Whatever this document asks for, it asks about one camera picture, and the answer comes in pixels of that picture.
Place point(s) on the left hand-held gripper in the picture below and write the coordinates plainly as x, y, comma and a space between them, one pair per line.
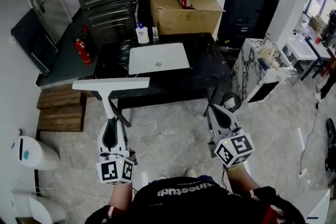
115, 169

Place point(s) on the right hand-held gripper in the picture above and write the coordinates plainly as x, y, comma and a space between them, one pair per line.
233, 149

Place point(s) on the white squeegee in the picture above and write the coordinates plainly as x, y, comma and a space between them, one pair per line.
105, 85

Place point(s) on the person's right forearm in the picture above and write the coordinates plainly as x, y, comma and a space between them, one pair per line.
240, 179

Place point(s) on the person's left forearm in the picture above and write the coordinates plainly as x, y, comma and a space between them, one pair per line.
119, 196

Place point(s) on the black mesh waste basket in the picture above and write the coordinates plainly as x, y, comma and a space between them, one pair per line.
231, 101

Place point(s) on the wooden steps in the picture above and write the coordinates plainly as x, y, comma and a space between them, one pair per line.
61, 110

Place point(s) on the marble-pattern cabinet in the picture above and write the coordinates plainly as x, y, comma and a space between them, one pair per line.
260, 73

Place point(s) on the person's white shoe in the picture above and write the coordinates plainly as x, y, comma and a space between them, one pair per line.
162, 177
190, 172

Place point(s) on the black sink counter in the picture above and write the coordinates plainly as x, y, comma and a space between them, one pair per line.
207, 60

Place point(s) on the white round bin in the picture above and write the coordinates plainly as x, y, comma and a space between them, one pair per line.
34, 154

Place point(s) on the person's black shirt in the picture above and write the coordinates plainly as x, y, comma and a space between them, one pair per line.
194, 204

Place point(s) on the white sink basin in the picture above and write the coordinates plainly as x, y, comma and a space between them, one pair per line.
157, 56

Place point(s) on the large red fire extinguisher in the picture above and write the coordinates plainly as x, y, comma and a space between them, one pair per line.
83, 51

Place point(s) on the white power strip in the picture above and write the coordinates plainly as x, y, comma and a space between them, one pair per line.
303, 173

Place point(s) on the white toilet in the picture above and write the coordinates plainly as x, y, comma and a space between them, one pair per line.
36, 208

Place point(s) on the white wash basin stand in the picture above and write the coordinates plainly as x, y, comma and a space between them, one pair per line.
302, 51

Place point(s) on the white soap bottle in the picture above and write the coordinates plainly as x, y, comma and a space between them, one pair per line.
141, 34

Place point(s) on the black cabinet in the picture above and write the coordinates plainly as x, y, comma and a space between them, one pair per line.
244, 13

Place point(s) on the clear glass cup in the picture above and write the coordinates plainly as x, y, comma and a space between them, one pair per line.
155, 32

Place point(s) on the brown cardboard box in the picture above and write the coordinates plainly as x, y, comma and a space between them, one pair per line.
183, 15

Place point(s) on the small red fire extinguisher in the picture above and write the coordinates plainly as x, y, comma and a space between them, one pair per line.
84, 29

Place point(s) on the red packet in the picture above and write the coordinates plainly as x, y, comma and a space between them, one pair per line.
187, 2

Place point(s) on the dark wall panel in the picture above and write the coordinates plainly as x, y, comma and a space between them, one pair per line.
34, 39

